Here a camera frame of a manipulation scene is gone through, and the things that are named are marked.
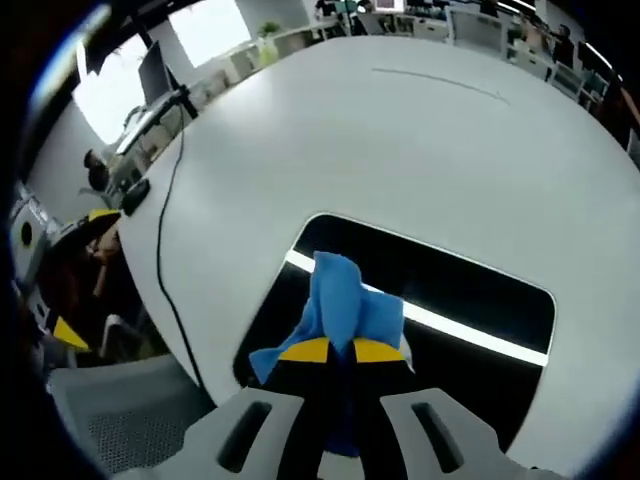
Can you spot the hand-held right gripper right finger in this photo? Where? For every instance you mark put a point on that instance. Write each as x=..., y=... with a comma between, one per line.
x=385, y=380

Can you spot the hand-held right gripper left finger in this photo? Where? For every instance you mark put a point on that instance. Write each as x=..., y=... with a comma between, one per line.
x=300, y=395

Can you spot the blue cleaning cloth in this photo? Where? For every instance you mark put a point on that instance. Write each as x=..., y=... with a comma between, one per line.
x=340, y=300

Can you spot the grey mesh office chair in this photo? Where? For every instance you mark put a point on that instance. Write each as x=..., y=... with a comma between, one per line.
x=125, y=395

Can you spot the yellow object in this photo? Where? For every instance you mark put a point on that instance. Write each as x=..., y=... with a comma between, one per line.
x=102, y=214
x=70, y=336

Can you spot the small black device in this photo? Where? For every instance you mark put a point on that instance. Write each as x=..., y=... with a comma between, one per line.
x=136, y=196

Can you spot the white box with round hole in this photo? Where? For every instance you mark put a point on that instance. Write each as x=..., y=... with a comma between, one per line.
x=22, y=255

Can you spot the black computer monitor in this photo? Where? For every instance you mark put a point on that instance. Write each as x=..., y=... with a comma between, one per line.
x=152, y=72

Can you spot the white mesh office chair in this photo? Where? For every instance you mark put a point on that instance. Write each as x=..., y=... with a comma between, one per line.
x=475, y=27

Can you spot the green potted plant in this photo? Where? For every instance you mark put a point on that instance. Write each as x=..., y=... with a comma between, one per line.
x=270, y=28

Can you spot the white chair frame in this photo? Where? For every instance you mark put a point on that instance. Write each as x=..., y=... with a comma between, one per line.
x=120, y=335

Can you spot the wall display screen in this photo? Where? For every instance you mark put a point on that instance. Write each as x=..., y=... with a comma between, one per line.
x=388, y=4

